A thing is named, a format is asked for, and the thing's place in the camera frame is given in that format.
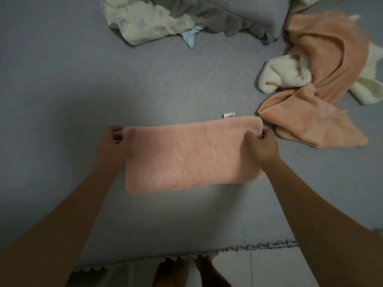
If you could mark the person's left forearm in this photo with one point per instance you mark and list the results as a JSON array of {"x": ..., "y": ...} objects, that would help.
[{"x": 56, "y": 233}]

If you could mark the person's foot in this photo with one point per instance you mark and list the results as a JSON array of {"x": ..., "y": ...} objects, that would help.
[
  {"x": 172, "y": 273},
  {"x": 211, "y": 271}
]

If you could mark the pink towel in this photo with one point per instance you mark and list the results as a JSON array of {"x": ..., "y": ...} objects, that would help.
[{"x": 191, "y": 155}]

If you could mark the person's left foot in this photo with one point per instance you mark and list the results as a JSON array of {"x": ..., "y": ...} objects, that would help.
[{"x": 172, "y": 273}]

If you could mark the person's right foot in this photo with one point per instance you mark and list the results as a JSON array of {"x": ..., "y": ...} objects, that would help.
[{"x": 211, "y": 271}]

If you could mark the person's right forearm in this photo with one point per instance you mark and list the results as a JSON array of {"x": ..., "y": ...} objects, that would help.
[{"x": 323, "y": 224}]

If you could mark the light blue cloth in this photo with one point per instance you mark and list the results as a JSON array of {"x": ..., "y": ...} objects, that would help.
[{"x": 191, "y": 37}]

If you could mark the grey ruffled pillow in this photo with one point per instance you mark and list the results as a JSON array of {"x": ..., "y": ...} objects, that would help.
[{"x": 239, "y": 14}]

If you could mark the person's right hand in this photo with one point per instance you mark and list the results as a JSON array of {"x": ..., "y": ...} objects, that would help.
[{"x": 264, "y": 152}]

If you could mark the cream cloth with blue print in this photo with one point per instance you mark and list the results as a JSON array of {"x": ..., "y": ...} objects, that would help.
[{"x": 146, "y": 22}]

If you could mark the person's left hand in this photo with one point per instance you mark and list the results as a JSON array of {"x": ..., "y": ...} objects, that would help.
[{"x": 108, "y": 152}]

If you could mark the cream fluffy towel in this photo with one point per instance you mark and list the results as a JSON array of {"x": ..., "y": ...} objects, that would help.
[{"x": 284, "y": 74}]

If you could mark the white bed skirt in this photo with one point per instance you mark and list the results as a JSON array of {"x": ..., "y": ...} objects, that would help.
[{"x": 128, "y": 274}]

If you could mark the orange towel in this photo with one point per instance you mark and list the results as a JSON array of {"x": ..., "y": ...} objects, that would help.
[{"x": 323, "y": 74}]

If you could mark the person's right thumb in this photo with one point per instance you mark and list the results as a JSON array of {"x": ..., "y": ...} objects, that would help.
[{"x": 252, "y": 136}]

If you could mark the person's left fingers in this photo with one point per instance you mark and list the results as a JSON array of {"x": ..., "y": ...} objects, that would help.
[{"x": 117, "y": 135}]

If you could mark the grey quilted bed cover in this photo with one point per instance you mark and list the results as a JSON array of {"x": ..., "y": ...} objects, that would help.
[{"x": 59, "y": 86}]

